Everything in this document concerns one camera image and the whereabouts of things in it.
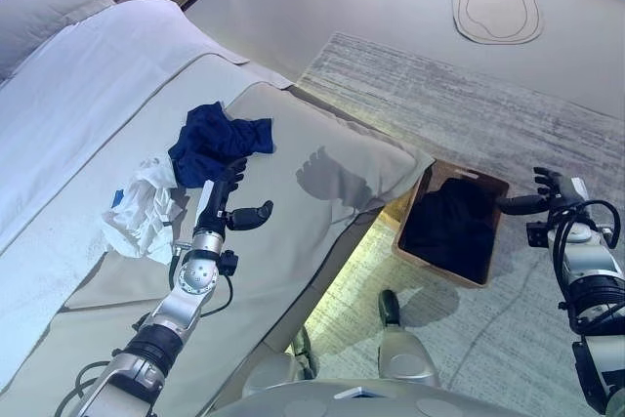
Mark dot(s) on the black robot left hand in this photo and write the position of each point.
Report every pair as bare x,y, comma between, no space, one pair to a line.
217,202

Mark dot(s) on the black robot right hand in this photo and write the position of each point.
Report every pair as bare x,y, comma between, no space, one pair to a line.
566,192

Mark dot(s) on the dark blue garment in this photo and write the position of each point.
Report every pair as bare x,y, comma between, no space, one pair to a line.
215,138

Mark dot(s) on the white garment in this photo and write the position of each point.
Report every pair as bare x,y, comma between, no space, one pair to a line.
141,212

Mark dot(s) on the black garment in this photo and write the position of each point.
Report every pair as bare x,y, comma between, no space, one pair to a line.
449,231

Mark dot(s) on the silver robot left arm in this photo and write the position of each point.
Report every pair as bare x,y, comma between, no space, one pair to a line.
171,314

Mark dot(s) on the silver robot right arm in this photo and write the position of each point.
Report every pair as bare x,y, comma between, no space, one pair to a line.
593,265

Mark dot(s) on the beige bed cover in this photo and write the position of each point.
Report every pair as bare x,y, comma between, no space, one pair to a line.
312,143

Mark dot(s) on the brown wicker basket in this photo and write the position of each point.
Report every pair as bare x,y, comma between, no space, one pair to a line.
415,251

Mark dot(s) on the large grey striped rug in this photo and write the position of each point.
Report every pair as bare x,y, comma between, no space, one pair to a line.
488,109

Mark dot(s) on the silver robot left leg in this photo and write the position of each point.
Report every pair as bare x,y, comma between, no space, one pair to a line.
268,373

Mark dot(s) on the white duvet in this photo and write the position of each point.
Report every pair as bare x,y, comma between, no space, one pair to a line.
97,60

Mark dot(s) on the small oval beige rug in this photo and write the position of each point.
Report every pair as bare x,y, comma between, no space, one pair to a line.
498,2

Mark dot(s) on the beige pillow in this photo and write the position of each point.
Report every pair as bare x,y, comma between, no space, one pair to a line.
39,16

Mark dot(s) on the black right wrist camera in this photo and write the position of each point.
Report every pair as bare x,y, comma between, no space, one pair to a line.
536,234

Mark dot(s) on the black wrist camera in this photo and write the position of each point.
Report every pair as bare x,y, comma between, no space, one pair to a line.
228,263
536,234

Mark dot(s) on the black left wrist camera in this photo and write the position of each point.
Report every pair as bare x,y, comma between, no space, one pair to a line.
228,263

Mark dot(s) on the brown bed frame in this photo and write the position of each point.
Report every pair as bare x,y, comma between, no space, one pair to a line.
278,339

